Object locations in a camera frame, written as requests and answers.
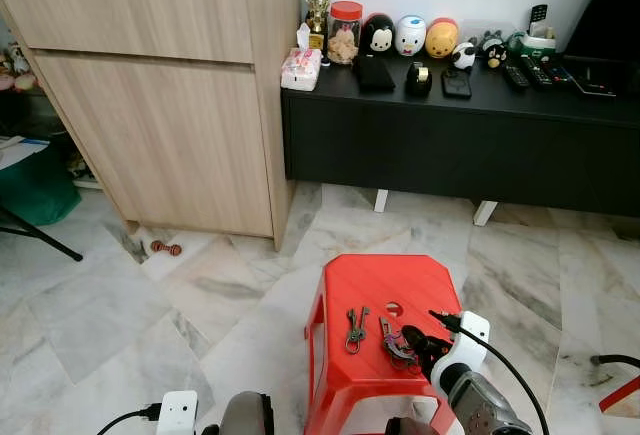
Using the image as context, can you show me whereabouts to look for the black television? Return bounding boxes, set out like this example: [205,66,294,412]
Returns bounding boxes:
[565,0,640,64]

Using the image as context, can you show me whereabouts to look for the pink white tissue pack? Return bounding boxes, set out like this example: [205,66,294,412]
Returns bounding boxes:
[281,25,323,91]

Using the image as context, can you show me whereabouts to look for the black floor cable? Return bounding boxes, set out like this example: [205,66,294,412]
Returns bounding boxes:
[590,354,640,369]

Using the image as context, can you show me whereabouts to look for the grey-green key bunch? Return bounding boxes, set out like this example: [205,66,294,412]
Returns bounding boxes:
[345,307,371,354]

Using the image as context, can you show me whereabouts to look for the green bin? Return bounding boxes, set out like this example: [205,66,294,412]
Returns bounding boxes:
[0,140,81,226]

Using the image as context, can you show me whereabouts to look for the clear jar with red lid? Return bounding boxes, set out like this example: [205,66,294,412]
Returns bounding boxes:
[327,1,363,65]

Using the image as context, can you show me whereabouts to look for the black wallet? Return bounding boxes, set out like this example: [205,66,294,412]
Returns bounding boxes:
[355,55,396,94]

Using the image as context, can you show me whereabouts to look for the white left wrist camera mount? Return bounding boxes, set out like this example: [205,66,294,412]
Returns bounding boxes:
[157,391,199,435]

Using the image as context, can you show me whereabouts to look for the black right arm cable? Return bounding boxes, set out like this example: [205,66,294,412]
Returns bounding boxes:
[430,310,551,435]

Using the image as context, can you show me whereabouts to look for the red dumbbell toy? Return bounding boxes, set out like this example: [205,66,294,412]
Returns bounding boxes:
[150,240,184,257]

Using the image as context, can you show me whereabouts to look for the gold and blue trophy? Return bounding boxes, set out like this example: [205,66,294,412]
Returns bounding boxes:
[303,0,334,52]

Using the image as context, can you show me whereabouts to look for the black tape dispenser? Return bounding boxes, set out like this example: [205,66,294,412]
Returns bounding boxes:
[405,61,433,96]

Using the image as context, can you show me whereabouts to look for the black white mouse plush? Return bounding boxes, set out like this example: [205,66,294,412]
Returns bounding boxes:
[361,13,396,56]

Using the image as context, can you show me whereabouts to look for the black low console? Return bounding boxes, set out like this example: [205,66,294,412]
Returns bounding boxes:
[282,53,640,226]

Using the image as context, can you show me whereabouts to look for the white duck plush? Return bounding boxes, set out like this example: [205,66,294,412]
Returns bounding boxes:
[395,15,428,57]

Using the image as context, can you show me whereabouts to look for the pale plush toys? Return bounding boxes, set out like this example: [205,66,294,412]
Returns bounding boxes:
[0,43,39,93]

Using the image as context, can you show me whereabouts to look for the black flat tray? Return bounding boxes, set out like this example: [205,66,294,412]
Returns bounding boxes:
[565,55,621,98]

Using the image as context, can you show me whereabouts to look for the black remote control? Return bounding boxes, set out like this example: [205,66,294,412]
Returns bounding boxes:
[502,63,529,90]
[520,55,553,88]
[545,60,576,86]

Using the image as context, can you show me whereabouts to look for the black phone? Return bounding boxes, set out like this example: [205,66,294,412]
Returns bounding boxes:
[442,68,473,99]

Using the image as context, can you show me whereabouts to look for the small black penguin toy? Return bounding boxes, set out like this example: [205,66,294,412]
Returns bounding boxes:
[480,30,509,68]

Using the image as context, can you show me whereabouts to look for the red plastic stool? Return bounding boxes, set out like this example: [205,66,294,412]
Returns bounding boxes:
[305,253,463,435]

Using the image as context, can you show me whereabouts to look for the green white holder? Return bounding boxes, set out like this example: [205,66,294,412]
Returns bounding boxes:
[510,23,557,56]

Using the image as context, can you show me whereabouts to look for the black stand leg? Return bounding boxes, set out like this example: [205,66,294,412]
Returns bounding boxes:
[0,205,84,262]

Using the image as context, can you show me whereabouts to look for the small panda toy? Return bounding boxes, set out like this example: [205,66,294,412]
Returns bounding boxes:
[450,41,477,71]

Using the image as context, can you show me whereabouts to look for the yellow bear plush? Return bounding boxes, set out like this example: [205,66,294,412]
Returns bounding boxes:
[425,18,460,60]

